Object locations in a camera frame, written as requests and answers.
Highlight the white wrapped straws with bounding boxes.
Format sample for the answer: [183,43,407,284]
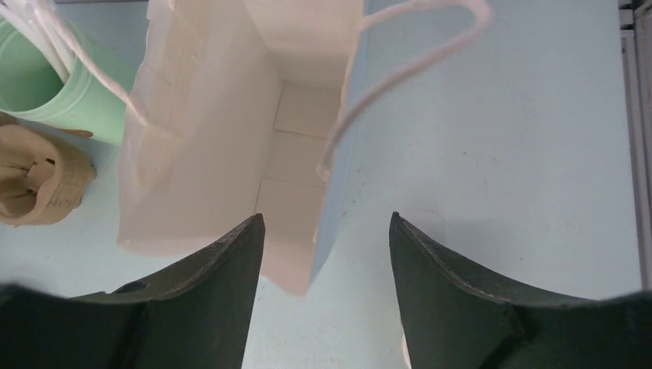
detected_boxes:
[1,0,75,82]

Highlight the brown pulp cup carrier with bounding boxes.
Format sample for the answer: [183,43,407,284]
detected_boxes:
[1,113,96,227]

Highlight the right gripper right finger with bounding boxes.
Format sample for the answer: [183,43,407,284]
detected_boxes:
[389,213,651,368]

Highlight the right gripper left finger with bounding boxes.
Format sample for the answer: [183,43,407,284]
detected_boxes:
[1,214,265,368]

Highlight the green cup holder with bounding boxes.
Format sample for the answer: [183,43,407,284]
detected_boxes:
[1,20,125,146]

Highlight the light blue paper bag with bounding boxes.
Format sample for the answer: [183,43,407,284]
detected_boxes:
[117,1,493,296]

